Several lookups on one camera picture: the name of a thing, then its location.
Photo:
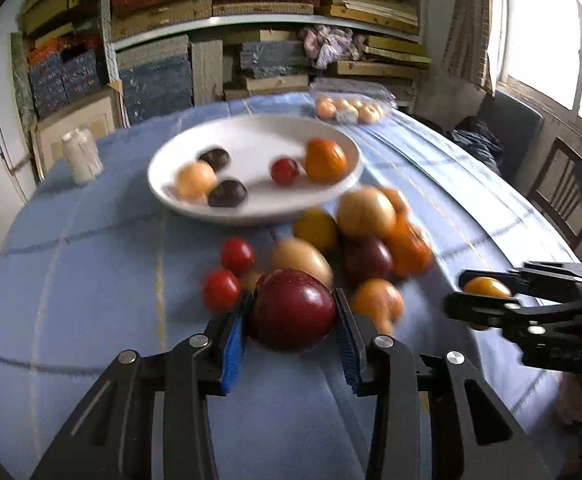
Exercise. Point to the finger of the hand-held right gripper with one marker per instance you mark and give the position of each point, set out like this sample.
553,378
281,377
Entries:
556,272
476,307

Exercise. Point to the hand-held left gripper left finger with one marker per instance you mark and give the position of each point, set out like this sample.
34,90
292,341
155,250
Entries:
233,340

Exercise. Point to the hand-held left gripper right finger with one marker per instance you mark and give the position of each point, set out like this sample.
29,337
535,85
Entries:
346,340

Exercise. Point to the striped orange fruit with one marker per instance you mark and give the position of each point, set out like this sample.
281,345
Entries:
377,302

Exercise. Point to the small beige round fruit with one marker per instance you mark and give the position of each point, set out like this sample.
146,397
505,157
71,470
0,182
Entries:
251,280

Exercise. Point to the dark red plum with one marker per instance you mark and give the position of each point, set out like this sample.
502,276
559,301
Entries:
366,260
291,308

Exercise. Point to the large beige oval fruit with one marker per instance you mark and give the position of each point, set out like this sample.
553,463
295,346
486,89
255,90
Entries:
366,212

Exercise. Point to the dark purple mangosteen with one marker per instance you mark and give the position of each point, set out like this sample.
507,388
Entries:
214,157
227,193

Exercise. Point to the large orange mandarin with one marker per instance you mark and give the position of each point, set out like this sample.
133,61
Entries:
325,160

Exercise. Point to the white plate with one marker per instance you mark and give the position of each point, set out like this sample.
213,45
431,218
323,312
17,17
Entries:
256,145

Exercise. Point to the person's right hand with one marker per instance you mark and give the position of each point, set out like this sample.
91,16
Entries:
573,400

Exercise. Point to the brown wooden chair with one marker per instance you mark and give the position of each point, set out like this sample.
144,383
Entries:
561,195

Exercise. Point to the yellow-orange round fruit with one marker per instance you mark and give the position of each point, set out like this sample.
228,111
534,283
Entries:
316,230

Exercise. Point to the dark upholstered chair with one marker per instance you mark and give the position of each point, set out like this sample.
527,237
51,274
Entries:
513,130

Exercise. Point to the black jacket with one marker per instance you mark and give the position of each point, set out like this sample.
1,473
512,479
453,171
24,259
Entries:
471,142

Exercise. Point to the small packaged beige fruit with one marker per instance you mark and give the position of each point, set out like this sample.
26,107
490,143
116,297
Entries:
371,112
356,104
342,105
326,108

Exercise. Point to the white drink can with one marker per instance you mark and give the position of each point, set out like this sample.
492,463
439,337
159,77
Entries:
83,157

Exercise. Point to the bright window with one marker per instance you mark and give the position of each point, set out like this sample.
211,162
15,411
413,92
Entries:
551,35

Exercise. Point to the clear plastic clamshell package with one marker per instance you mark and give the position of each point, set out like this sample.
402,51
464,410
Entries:
351,90

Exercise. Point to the patterned beige curtain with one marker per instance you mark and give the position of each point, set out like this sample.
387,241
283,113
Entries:
471,25

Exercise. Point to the grey upright board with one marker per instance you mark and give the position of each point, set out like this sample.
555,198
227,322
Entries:
207,72

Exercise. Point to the stack of grey slate boxes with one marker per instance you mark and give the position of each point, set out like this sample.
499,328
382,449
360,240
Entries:
153,82

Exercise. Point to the stack of grey marbled boxes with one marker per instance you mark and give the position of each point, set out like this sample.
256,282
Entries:
276,60

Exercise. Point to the pink cloth bundle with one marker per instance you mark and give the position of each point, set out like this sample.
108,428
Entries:
331,45

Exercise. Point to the stack of dark blue boxes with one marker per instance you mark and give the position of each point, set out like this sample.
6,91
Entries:
63,82

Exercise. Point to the white door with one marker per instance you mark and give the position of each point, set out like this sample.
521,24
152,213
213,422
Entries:
1,120

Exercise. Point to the green marbled slab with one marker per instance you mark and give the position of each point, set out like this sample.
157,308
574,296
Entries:
23,80

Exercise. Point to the pile of tan flat boxes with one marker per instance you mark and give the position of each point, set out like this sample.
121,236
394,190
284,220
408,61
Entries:
271,7

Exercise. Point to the white metal shelving unit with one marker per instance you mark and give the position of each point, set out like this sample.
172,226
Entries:
107,20

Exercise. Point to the pile of yellow-brown boxes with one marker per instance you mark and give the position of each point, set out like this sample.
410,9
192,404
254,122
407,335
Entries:
56,0

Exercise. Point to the wooden picture frame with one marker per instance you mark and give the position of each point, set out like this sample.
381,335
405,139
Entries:
78,120

